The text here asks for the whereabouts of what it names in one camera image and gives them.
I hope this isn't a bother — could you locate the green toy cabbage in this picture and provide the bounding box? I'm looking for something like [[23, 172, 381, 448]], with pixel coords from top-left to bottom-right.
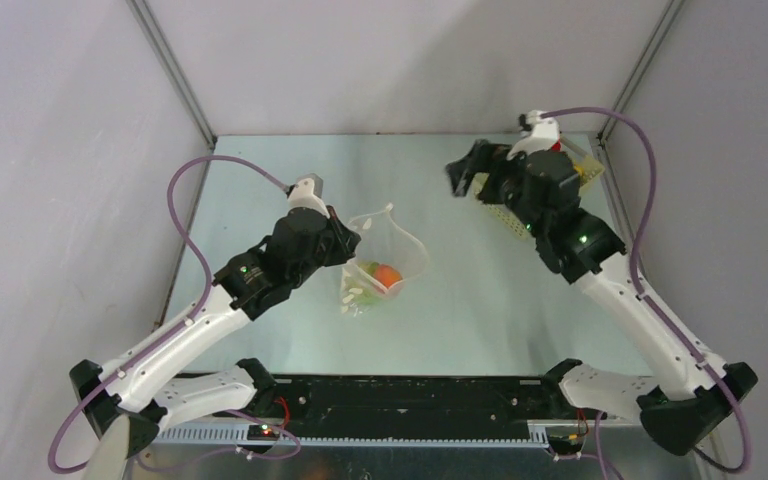
[[346, 261, 381, 305]]

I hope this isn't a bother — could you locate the clear zip top bag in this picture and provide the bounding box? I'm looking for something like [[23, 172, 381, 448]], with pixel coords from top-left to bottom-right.
[[339, 203, 430, 316]]

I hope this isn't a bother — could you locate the orange red toy fruit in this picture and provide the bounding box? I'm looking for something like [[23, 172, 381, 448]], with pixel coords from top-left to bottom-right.
[[373, 264, 403, 290]]

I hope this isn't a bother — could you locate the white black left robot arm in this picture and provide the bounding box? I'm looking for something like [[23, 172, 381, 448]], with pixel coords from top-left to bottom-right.
[[69, 207, 361, 458]]

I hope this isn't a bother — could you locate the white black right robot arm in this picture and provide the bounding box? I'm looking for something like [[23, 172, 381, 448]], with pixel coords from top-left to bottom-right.
[[445, 140, 758, 456]]

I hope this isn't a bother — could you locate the cream perforated plastic basket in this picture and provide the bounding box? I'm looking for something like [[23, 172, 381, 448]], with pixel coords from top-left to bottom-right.
[[469, 138, 605, 239]]

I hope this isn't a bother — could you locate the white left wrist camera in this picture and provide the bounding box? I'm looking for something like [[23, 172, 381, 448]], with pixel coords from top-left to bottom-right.
[[287, 173, 329, 218]]

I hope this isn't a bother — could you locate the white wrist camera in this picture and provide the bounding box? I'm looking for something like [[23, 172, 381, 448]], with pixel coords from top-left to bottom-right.
[[507, 110, 561, 160], [287, 173, 329, 218]]

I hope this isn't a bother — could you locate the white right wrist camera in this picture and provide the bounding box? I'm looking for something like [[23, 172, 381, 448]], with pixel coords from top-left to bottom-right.
[[507, 110, 561, 160]]

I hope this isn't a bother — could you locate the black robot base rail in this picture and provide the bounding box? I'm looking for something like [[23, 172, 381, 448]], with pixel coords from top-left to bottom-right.
[[241, 374, 595, 441]]

